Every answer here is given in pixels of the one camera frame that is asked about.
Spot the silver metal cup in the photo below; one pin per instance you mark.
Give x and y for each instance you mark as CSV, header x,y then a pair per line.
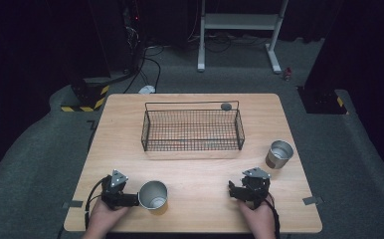
x,y
153,195

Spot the small grey round disc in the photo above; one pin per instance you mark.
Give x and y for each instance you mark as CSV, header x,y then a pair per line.
x,y
226,106

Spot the person's left hand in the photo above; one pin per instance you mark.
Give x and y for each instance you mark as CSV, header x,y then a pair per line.
x,y
106,215

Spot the black equipment rack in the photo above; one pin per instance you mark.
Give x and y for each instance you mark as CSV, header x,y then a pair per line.
x,y
132,33

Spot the steel cup at right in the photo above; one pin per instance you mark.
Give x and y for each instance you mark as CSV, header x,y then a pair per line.
x,y
279,154

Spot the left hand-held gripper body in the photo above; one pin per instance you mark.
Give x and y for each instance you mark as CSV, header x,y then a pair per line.
x,y
113,191

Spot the small red object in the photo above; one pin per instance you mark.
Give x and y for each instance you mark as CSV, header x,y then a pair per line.
x,y
288,73

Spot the white metal stand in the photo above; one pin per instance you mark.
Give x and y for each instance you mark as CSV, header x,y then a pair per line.
x,y
239,21

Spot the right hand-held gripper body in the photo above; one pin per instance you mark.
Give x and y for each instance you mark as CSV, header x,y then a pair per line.
x,y
255,187

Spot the grey tape piece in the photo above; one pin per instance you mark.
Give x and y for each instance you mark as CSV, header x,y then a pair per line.
x,y
73,204
312,200

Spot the person's right hand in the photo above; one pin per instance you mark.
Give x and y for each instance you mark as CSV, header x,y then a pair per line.
x,y
258,220

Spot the black stand base yellow mark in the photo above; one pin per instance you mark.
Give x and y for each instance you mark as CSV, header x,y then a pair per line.
x,y
322,101

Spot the black yellow striped stand base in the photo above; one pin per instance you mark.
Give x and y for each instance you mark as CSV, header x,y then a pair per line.
x,y
86,98

